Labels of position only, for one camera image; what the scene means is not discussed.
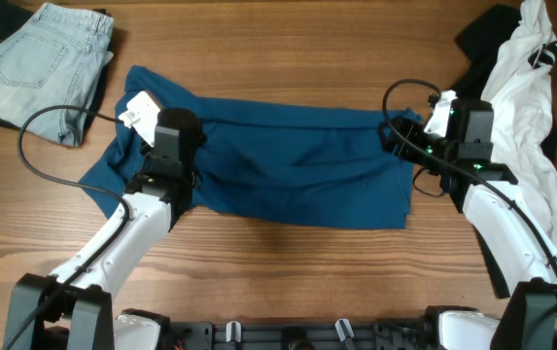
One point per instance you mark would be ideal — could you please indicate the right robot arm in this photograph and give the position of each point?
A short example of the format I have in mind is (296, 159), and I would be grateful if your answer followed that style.
(489, 196)

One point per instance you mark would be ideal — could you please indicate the black garment at right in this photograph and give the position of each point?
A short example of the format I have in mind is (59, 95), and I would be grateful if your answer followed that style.
(480, 42)

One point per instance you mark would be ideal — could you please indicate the white shirt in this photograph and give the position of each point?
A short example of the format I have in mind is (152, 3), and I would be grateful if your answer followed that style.
(519, 90)

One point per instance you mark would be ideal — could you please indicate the light blue folded jeans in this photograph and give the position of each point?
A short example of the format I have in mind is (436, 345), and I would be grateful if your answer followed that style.
(49, 69)

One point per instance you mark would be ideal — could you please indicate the dark blue shirt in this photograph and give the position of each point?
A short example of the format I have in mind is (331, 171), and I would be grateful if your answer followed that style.
(307, 166)

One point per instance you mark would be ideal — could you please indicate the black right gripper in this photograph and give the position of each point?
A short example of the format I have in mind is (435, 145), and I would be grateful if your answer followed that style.
(415, 128)

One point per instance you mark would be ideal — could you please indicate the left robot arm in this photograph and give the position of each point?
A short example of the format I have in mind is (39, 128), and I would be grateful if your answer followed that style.
(72, 308)

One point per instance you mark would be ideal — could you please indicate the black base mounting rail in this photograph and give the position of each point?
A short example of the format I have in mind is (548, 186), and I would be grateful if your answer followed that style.
(342, 334)

